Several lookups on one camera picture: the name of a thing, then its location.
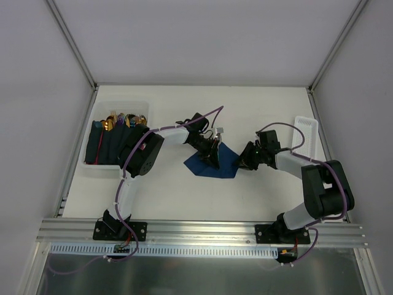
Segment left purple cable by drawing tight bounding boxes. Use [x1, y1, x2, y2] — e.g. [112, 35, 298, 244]
[116, 105, 225, 243]

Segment white slotted cable duct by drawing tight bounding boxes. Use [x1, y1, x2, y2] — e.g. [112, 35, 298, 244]
[50, 243, 278, 259]

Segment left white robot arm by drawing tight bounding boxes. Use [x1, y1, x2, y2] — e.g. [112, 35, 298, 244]
[93, 112, 221, 240]

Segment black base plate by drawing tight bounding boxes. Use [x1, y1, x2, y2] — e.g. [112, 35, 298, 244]
[92, 220, 148, 242]
[254, 224, 311, 245]

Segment rolled dark napkin bundles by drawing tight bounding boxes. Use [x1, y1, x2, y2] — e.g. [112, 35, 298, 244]
[84, 120, 142, 165]

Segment white plastic bin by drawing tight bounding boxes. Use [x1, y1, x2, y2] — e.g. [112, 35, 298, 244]
[79, 101, 149, 170]

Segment aluminium mounting rail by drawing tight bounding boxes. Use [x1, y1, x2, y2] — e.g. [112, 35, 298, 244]
[36, 218, 370, 248]

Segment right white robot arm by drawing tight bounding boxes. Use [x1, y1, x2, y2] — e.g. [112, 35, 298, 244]
[233, 130, 355, 245]

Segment white perforated utensil tray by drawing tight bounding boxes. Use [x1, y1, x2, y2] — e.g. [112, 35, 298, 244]
[292, 116, 319, 159]

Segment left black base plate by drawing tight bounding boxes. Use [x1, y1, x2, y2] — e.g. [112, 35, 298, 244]
[92, 220, 148, 242]

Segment blue paper napkin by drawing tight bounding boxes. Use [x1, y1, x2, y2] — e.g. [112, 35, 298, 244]
[184, 143, 239, 179]

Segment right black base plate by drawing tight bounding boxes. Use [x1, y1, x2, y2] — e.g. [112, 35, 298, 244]
[254, 224, 311, 245]

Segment gold utensils in bin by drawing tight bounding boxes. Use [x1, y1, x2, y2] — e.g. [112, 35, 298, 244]
[101, 111, 147, 131]

